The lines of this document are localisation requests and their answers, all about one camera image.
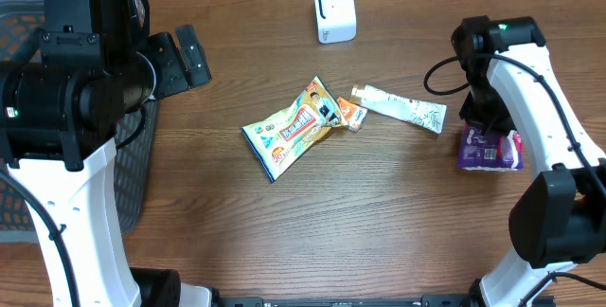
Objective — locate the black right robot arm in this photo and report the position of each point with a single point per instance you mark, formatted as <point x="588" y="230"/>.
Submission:
<point x="559" y="222"/>

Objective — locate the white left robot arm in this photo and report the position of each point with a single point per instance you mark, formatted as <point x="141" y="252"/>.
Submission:
<point x="62" y="96"/>

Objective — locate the grey plastic mesh basket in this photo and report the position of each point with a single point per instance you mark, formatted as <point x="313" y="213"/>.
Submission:
<point x="18" y="19"/>

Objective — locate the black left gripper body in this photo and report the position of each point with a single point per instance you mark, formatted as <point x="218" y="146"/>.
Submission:
<point x="156" y="71"/>

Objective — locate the white tube gold cap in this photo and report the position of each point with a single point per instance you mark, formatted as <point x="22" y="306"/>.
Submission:
<point x="424" y="114"/>

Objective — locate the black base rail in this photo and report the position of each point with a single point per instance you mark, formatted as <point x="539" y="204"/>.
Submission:
<point x="456" y="300"/>

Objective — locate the red purple pad pack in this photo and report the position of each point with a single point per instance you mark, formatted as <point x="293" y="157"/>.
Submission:
<point x="491" y="152"/>

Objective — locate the yellow wet wipes pack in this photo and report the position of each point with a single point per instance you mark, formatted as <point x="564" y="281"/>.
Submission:
<point x="279" y="140"/>

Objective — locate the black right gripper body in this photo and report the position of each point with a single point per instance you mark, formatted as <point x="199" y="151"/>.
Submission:
<point x="483" y="105"/>

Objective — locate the white barcode scanner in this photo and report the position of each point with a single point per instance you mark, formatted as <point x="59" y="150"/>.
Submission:
<point x="336" y="20"/>

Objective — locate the small orange snack packet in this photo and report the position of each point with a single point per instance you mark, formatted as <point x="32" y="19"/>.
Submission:
<point x="353" y="115"/>

